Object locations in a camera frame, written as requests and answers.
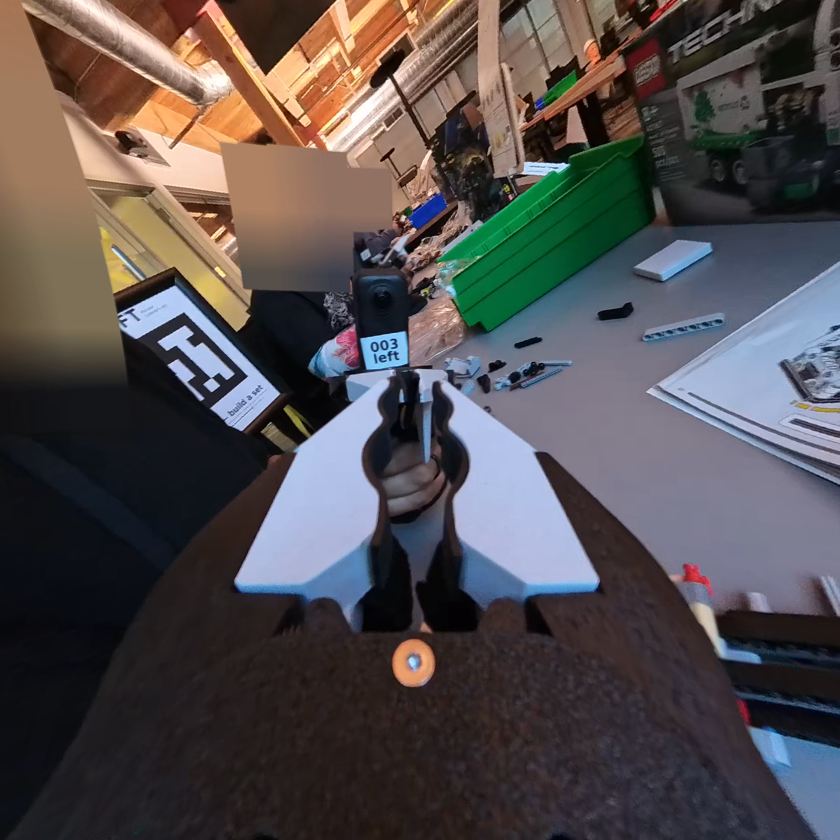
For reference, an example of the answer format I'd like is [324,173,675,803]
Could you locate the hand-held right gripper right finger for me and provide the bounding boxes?
[430,379,601,599]

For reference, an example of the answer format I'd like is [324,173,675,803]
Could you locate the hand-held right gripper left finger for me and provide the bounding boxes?
[234,377,403,632]

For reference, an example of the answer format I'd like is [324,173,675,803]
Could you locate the lego instruction booklet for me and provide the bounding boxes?
[646,261,840,488]

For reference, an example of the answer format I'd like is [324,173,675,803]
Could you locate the lego truck model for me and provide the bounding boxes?
[669,563,840,772]

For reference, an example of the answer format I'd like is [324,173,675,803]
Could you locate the scattered small dark lego pieces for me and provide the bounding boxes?
[445,356,573,396]

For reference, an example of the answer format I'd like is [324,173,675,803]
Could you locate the grey lego beam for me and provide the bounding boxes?
[641,313,727,343]

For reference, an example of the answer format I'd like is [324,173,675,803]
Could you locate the white lego plate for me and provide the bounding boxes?
[633,239,714,282]

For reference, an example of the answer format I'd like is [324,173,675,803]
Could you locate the black lego set box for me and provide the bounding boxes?
[622,0,840,227]

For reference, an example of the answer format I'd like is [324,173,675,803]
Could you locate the person's left hand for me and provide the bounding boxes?
[381,451,448,521]

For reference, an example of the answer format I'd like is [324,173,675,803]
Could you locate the clear plastic bags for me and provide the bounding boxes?
[394,259,468,371]

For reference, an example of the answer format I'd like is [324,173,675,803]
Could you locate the small blue parts bin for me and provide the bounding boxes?
[408,199,460,229]

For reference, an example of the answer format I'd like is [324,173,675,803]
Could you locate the framed black white marker sign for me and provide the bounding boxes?
[115,266,291,435]

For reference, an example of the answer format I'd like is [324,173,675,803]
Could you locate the green plastic bin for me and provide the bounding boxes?
[438,134,657,333]

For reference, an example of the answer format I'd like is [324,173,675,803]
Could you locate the person in black shirt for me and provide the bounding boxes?
[0,335,296,840]

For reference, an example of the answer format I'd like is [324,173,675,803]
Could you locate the black pole stand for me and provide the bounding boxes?
[369,51,431,191]

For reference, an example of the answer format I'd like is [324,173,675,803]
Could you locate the silver air duct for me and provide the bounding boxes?
[23,0,232,106]

